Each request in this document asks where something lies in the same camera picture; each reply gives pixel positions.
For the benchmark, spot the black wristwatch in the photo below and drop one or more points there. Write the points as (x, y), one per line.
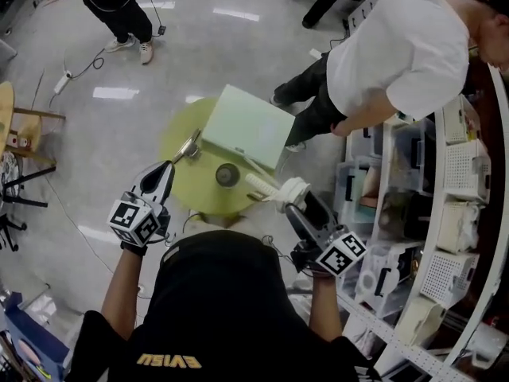
(133, 249)

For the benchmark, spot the person's right forearm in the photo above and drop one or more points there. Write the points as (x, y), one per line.
(324, 309)

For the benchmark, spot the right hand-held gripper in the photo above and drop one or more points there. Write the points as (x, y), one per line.
(342, 255)

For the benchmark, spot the white curved shelf unit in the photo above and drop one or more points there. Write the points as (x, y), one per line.
(421, 356)

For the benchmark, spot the silver metal tool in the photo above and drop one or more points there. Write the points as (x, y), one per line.
(187, 145)

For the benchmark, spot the person's beige trousers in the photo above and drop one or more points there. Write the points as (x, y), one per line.
(216, 219)

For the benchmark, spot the person's left forearm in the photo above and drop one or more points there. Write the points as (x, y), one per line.
(121, 293)

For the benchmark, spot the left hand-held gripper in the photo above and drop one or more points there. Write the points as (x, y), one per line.
(131, 219)

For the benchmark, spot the round table with green cloth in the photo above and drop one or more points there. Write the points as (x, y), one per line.
(199, 189)

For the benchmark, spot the black office chair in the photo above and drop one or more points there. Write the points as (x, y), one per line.
(10, 229)

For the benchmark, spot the red and white bottle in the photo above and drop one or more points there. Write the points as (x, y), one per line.
(18, 141)

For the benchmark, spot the white power strip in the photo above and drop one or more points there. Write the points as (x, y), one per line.
(315, 53)
(62, 82)

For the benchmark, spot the black-legged patterned chair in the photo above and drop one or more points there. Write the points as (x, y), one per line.
(12, 173)

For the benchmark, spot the stack of clear storage boxes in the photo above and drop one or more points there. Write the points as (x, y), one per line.
(358, 181)

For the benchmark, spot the row of white perforated baskets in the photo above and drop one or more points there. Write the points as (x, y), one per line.
(465, 165)

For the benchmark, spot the blue plastic chair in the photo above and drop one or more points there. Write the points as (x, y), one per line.
(32, 332)

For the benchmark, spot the pale green flat box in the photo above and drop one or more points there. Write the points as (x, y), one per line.
(246, 125)

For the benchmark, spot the round wooden table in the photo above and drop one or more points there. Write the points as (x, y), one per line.
(5, 114)

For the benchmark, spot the person's black t-shirt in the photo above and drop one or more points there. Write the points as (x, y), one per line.
(222, 293)

